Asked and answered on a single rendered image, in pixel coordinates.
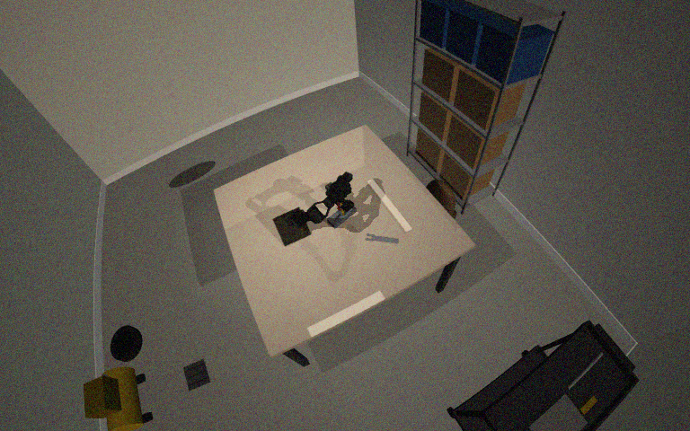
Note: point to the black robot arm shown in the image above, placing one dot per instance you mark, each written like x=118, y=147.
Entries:
x=300, y=217

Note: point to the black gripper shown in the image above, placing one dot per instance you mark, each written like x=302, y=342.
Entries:
x=346, y=204

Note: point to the grey flat bar with forked end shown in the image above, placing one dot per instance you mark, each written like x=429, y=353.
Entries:
x=382, y=239

